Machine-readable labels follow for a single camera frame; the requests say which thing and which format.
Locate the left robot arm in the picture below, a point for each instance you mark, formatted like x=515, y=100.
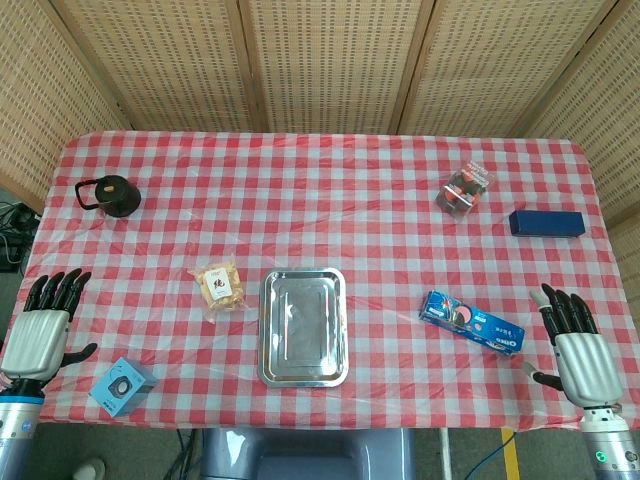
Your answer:
x=17, y=425

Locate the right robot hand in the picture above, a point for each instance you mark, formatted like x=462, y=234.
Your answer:
x=585, y=360

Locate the red white checkered tablecloth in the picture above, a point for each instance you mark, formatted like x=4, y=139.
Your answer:
x=320, y=235

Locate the snack bag with crackers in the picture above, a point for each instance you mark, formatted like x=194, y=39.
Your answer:
x=220, y=288

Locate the light blue speaker box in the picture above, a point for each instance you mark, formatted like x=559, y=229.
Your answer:
x=122, y=387

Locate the woven bamboo folding screen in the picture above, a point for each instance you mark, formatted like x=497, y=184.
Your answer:
x=320, y=65

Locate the blue Oreo cookie box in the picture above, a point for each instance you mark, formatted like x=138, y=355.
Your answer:
x=470, y=322

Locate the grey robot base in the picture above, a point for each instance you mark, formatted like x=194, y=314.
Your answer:
x=305, y=452

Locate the black cast iron teapot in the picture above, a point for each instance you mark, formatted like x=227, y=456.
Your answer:
x=112, y=195

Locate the clear box of red-black items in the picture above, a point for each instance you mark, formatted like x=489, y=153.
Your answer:
x=463, y=190

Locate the white shoe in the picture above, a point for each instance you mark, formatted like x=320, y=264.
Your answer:
x=89, y=470

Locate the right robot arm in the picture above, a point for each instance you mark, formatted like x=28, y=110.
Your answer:
x=607, y=440

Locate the silver metal tray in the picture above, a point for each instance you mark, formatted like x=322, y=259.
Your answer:
x=303, y=327

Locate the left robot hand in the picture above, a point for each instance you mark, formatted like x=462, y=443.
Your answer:
x=37, y=335

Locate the dark blue long box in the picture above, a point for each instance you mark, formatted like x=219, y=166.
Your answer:
x=547, y=223

